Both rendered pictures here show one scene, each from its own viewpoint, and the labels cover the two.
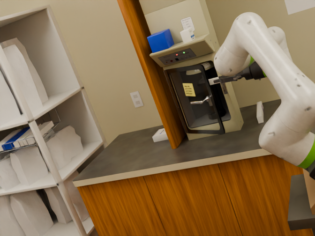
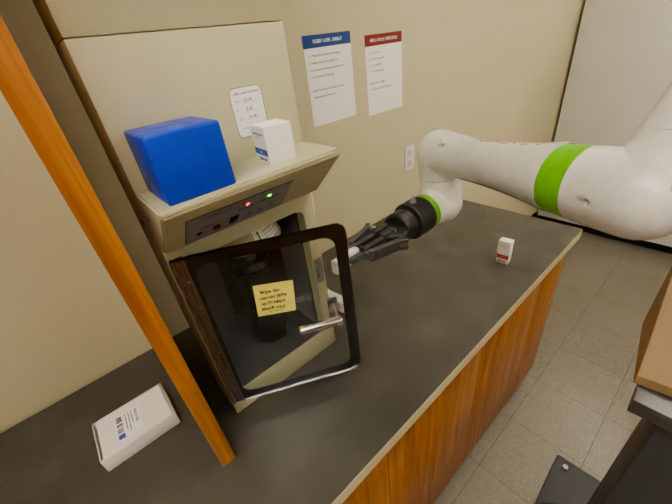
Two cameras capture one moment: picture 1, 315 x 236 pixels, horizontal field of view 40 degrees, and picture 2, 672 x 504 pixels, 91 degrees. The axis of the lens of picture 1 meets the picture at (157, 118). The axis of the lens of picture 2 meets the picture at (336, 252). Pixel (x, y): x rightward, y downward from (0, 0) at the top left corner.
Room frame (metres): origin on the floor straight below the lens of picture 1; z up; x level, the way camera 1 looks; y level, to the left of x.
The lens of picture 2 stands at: (1.94, 0.19, 1.67)
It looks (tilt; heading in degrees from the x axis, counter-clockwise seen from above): 32 degrees down; 296
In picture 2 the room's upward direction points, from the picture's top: 8 degrees counter-clockwise
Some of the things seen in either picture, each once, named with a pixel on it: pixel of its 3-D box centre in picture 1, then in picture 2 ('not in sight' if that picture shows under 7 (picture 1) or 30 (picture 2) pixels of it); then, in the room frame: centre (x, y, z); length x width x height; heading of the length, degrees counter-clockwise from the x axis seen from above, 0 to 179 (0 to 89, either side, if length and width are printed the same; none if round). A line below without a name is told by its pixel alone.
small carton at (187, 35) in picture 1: (187, 35); (273, 141); (2.27, -0.30, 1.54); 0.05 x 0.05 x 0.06; 58
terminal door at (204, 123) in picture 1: (194, 101); (284, 322); (2.29, -0.22, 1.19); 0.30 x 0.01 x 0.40; 36
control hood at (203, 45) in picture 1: (182, 53); (253, 197); (2.30, -0.24, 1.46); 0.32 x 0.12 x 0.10; 63
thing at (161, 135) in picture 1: (167, 133); (136, 423); (2.63, -0.02, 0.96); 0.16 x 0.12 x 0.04; 63
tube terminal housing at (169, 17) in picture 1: (198, 67); (229, 234); (2.46, -0.33, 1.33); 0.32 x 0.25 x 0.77; 63
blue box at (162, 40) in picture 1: (161, 40); (181, 158); (2.34, -0.16, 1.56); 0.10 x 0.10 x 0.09; 63
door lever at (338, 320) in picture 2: (199, 101); (320, 319); (2.21, -0.24, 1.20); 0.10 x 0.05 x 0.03; 36
